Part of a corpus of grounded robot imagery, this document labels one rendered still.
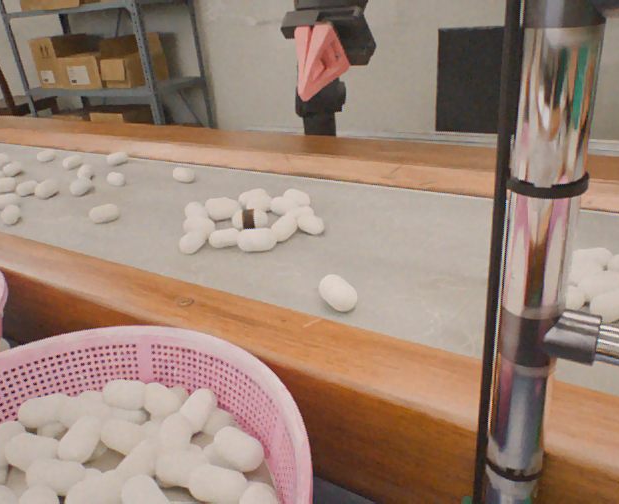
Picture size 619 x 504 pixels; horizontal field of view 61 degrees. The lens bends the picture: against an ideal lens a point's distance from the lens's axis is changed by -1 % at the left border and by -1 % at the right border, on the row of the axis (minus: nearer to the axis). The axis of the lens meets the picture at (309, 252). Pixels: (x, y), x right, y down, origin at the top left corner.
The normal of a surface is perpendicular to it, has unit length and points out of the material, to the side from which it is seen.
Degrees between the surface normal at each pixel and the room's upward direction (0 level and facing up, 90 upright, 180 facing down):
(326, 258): 0
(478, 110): 86
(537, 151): 90
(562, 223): 90
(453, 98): 86
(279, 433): 72
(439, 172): 45
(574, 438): 0
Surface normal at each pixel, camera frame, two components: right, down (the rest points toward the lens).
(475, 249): -0.09, -0.89
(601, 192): -0.44, -0.33
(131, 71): 0.79, 0.21
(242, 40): -0.51, 0.43
